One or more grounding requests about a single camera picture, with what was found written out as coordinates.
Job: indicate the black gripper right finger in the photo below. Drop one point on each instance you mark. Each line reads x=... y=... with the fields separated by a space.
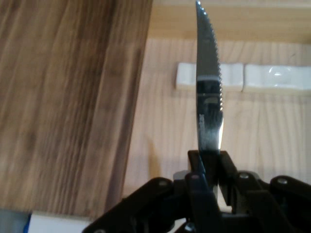
x=267 y=206

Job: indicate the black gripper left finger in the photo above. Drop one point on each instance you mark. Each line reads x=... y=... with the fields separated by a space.
x=170 y=206

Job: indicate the silver serrated table knife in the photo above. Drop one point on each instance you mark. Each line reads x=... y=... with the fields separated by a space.
x=209 y=97

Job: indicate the white ceramic cutlery rest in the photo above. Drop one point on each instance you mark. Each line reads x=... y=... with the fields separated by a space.
x=274 y=77
x=233 y=75

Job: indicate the dark wooden board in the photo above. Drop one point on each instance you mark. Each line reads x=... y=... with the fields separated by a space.
x=60 y=97

